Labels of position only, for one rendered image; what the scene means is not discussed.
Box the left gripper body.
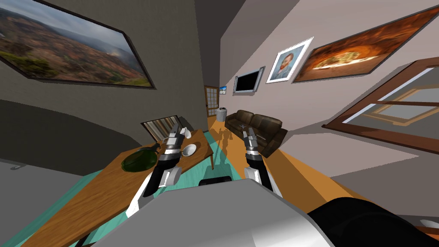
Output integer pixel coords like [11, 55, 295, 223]
[164, 132, 186, 155]

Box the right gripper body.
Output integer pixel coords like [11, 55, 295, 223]
[244, 136, 260, 156]

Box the brown leather sofa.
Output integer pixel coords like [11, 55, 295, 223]
[224, 109, 289, 159]

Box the white bowl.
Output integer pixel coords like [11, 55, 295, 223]
[181, 144, 198, 157]

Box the teal rug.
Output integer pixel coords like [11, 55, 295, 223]
[0, 131, 247, 247]

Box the dark green round dish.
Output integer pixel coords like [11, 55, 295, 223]
[121, 148, 159, 173]

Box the wooden door with panes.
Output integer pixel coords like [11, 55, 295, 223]
[204, 85, 220, 118]

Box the white framed portrait picture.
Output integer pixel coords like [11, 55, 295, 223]
[265, 36, 314, 84]

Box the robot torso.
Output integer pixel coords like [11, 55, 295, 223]
[87, 175, 336, 247]

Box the brown wooden table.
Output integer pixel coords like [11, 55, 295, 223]
[20, 129, 215, 247]

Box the large landscape painting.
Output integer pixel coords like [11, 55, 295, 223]
[0, 0, 156, 90]

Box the orange framed picture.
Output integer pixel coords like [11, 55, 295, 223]
[292, 5, 439, 84]

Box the brown framed window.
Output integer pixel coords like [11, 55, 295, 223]
[322, 56, 439, 155]

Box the wall television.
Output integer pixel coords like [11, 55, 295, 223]
[233, 66, 266, 94]

